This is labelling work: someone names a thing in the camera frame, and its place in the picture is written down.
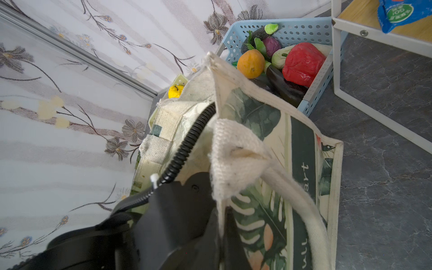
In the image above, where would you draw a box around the blue M&M candy bag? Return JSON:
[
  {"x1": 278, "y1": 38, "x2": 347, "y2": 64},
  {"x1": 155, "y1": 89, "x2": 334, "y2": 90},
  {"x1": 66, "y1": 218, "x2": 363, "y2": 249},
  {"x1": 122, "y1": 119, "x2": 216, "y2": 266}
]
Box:
[{"x1": 377, "y1": 0, "x2": 432, "y2": 34}]

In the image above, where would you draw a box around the yellow toy bell pepper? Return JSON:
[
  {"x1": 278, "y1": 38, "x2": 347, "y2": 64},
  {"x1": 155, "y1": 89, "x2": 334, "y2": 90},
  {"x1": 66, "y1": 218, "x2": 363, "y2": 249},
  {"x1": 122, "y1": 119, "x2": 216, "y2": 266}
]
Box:
[{"x1": 168, "y1": 85, "x2": 184, "y2": 99}]

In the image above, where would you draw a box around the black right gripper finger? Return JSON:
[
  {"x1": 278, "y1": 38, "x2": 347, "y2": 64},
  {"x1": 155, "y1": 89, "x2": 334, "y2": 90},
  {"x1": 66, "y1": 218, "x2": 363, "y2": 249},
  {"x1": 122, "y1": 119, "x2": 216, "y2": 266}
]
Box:
[{"x1": 222, "y1": 207, "x2": 251, "y2": 270}]

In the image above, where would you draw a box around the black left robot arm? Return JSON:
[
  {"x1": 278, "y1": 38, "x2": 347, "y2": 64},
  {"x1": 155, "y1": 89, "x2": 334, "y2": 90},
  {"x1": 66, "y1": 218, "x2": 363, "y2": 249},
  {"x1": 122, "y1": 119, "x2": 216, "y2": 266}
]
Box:
[{"x1": 16, "y1": 104, "x2": 219, "y2": 270}]

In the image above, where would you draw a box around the blue plastic vegetable basket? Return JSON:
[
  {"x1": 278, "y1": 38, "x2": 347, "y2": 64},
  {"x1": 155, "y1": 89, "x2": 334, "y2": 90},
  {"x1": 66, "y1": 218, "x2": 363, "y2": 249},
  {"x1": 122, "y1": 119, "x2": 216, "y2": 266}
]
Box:
[{"x1": 221, "y1": 17, "x2": 334, "y2": 116}]

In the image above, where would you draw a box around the white wire wooden shelf rack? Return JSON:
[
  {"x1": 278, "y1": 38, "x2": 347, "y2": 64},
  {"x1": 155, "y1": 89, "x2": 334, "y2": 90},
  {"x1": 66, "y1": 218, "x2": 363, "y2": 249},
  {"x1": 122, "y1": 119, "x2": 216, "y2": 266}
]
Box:
[{"x1": 331, "y1": 1, "x2": 432, "y2": 153}]

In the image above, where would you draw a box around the dark toy eggplant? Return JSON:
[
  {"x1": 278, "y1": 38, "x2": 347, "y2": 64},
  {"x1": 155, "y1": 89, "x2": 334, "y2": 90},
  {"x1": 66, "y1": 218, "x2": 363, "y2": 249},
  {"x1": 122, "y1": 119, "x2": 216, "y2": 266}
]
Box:
[{"x1": 264, "y1": 62, "x2": 308, "y2": 108}]

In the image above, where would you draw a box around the floral canvas tote bag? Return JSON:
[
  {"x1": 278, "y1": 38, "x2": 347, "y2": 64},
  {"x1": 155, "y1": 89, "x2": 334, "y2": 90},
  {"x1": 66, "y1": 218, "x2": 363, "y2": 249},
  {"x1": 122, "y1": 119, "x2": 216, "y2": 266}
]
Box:
[{"x1": 132, "y1": 53, "x2": 343, "y2": 270}]

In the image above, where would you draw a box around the red toy bell pepper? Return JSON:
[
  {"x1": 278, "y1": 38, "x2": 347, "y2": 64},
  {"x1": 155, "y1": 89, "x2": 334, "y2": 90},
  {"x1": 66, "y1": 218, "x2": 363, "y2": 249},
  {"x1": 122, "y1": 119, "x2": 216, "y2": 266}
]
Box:
[{"x1": 282, "y1": 42, "x2": 326, "y2": 88}]

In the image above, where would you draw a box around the orange toy tangerine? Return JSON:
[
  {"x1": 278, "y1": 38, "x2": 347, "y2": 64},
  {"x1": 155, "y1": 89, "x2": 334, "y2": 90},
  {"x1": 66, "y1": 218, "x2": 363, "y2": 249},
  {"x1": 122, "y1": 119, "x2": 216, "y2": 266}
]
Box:
[{"x1": 237, "y1": 49, "x2": 266, "y2": 79}]

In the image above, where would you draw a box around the white green toy radish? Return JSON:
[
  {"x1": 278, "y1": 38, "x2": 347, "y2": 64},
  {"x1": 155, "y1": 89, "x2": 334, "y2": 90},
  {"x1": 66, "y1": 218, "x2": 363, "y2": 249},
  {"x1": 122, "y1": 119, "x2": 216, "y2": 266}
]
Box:
[{"x1": 272, "y1": 43, "x2": 333, "y2": 70}]

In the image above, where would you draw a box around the green plastic fruit basket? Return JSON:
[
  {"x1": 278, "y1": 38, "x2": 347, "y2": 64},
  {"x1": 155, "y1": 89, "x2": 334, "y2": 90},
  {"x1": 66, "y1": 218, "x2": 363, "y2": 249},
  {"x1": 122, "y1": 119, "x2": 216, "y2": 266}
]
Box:
[{"x1": 148, "y1": 74, "x2": 189, "y2": 129}]

